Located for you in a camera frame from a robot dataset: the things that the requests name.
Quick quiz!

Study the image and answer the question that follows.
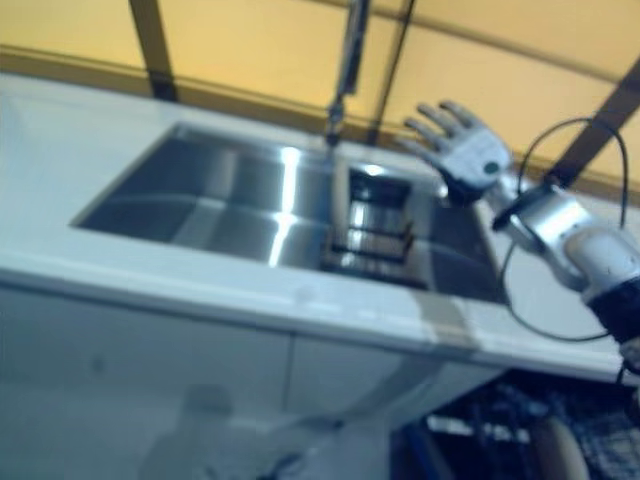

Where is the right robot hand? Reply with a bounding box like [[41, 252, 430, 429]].
[[394, 99, 515, 207]]

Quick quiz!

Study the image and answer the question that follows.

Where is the black dishwasher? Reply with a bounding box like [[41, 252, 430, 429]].
[[398, 367, 640, 480]]

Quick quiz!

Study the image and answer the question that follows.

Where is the black wooden sink rack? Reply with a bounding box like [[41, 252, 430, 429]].
[[318, 163, 432, 290]]

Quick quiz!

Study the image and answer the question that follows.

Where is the chrome kitchen faucet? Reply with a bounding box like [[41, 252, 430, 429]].
[[323, 0, 372, 147]]

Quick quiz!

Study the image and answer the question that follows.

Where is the white cabinet door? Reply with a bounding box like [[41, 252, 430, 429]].
[[284, 333, 502, 480], [0, 279, 297, 480]]

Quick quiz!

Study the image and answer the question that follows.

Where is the stainless steel sink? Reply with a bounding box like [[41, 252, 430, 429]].
[[68, 122, 510, 307]]

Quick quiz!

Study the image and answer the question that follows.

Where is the yellow window with dark frame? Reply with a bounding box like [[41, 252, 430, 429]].
[[0, 0, 640, 194]]

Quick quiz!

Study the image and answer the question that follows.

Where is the grey wire dishwasher rack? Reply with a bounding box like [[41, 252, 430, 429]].
[[424, 378, 640, 480]]

